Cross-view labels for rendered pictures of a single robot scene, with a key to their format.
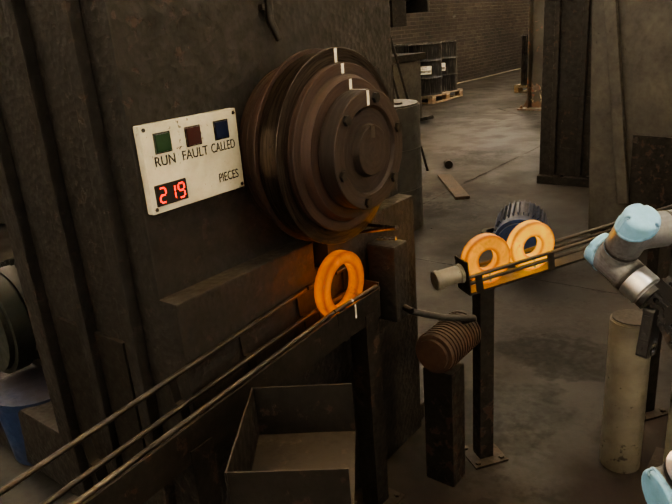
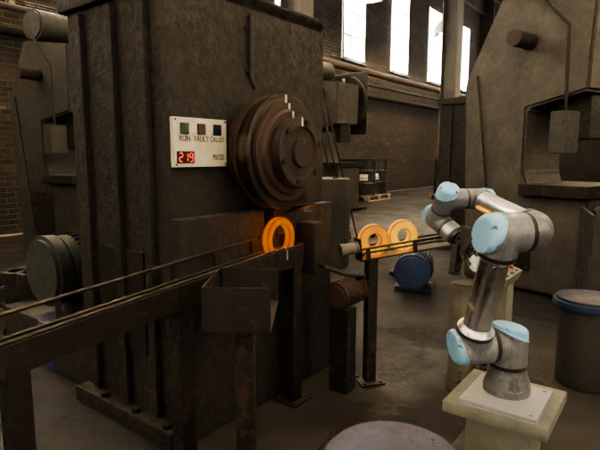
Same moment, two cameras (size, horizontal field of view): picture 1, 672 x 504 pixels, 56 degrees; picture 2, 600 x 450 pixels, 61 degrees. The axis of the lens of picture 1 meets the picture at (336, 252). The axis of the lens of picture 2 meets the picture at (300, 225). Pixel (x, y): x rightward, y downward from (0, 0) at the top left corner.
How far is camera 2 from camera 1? 0.66 m
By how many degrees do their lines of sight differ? 12
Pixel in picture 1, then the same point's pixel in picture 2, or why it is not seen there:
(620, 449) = (458, 375)
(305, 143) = (264, 140)
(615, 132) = not seen: hidden behind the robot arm
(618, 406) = not seen: hidden behind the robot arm
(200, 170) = (203, 149)
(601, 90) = (471, 175)
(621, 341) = (456, 296)
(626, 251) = (441, 208)
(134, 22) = (178, 62)
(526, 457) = (397, 383)
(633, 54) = (491, 152)
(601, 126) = not seen: hidden behind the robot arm
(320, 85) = (275, 112)
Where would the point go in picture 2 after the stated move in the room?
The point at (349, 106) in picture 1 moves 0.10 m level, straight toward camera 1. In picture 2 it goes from (290, 123) to (289, 121)
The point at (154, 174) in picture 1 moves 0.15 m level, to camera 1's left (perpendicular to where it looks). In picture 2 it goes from (178, 144) to (136, 144)
